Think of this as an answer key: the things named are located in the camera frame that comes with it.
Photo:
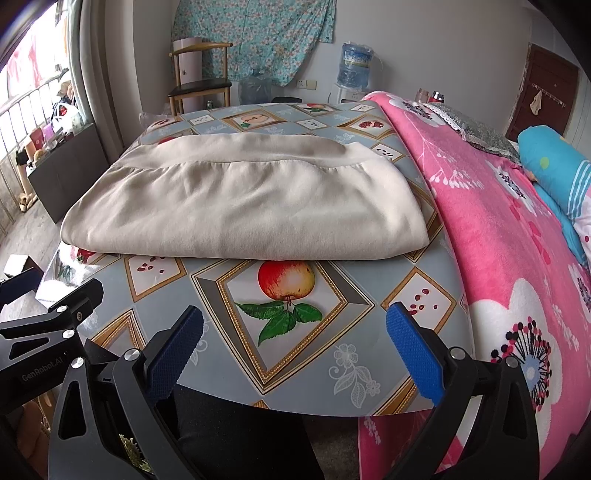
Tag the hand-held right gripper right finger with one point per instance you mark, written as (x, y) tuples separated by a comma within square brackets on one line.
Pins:
[(415, 350)]

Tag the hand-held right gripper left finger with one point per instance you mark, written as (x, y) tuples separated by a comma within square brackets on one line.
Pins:
[(178, 350)]

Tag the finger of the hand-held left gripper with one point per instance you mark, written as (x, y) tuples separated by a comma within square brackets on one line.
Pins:
[(55, 323), (18, 286)]

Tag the cream zip jacket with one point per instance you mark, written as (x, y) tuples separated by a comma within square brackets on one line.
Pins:
[(240, 207)]

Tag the person's left forearm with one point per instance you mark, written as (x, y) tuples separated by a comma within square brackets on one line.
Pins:
[(34, 429)]

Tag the brown cardboard box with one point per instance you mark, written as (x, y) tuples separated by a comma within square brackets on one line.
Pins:
[(18, 264)]

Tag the fruit print tablecloth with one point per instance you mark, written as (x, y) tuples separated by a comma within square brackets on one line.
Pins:
[(369, 323)]

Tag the person's black trousers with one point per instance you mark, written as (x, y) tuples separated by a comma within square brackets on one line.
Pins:
[(244, 438)]

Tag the grey cabinet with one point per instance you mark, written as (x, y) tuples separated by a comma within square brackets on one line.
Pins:
[(69, 175)]

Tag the pink floral blanket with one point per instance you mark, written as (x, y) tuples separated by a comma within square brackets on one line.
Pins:
[(489, 240)]

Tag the metal window railing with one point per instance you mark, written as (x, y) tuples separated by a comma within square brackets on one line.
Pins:
[(18, 138)]

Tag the red box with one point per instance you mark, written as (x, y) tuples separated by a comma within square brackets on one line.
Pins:
[(38, 137)]

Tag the white plastic bag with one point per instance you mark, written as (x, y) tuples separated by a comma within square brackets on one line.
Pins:
[(67, 119)]

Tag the clear plastic bag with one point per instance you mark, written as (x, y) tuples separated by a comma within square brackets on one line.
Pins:
[(154, 119)]

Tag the striped pastel pillow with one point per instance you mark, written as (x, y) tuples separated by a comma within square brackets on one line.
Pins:
[(584, 203)]

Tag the grey curtain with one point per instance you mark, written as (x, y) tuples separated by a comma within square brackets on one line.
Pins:
[(101, 74)]

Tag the blue dotted bolster pillow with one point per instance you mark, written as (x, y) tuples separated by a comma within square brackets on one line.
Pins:
[(549, 166)]

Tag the grey sequined pillow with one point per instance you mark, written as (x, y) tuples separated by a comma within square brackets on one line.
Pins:
[(480, 131)]

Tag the small pink bottle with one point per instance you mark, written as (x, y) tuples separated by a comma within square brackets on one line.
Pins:
[(423, 95)]

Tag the white water dispenser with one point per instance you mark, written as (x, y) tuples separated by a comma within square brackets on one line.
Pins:
[(348, 95)]

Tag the wooden chair with dark seat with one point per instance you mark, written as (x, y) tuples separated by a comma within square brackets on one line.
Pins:
[(201, 87)]

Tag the black bin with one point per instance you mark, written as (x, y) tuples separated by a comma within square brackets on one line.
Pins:
[(286, 99)]

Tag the empty clear water jug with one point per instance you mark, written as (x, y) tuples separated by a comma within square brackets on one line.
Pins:
[(257, 88)]

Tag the beige hanging cloth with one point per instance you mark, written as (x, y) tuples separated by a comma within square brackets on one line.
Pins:
[(536, 102)]

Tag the white box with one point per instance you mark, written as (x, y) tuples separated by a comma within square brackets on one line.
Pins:
[(190, 62)]

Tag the brown door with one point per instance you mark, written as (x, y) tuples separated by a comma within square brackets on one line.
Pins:
[(549, 69)]

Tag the wall socket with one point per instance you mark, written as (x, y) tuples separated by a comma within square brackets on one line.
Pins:
[(305, 84)]

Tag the turquoise floral wall cloth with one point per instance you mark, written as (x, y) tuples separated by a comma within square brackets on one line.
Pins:
[(258, 37)]

